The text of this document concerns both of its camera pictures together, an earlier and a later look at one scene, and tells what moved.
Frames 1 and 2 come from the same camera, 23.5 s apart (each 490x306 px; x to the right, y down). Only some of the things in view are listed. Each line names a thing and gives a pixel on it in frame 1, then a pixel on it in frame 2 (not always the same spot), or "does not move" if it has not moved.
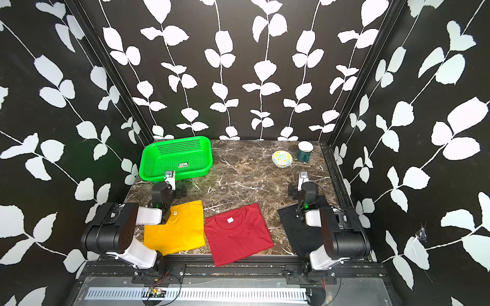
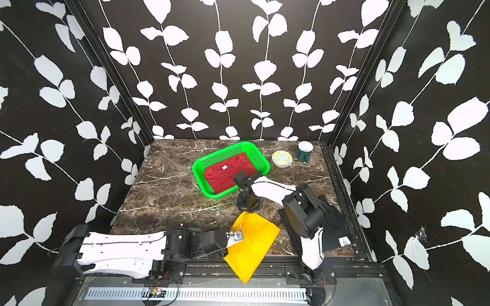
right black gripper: (294, 187) to (240, 206)
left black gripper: (178, 193) to (219, 256)
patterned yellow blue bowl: (281, 159) does not move
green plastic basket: (187, 156) to (199, 166)
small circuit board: (157, 292) does not move
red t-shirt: (237, 234) to (219, 176)
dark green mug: (304, 151) does not move
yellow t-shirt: (184, 231) to (248, 257)
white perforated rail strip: (200, 294) does not move
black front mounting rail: (271, 266) does not move
